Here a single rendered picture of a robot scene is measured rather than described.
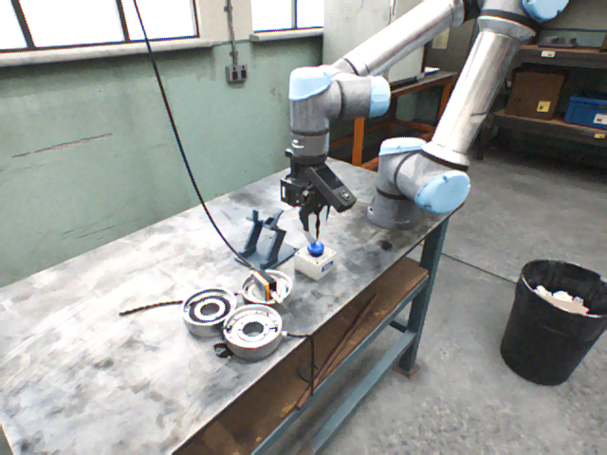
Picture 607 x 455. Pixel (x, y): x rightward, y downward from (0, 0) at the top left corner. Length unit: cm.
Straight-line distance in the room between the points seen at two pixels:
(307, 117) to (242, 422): 66
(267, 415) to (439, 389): 95
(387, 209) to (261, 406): 59
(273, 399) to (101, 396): 39
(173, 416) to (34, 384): 25
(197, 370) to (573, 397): 156
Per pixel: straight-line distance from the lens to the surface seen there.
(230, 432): 92
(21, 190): 222
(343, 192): 73
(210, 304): 78
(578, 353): 179
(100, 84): 224
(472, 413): 171
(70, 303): 94
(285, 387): 97
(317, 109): 71
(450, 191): 90
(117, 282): 95
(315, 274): 84
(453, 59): 443
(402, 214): 106
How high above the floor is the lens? 134
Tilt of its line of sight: 32 degrees down
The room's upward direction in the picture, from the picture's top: straight up
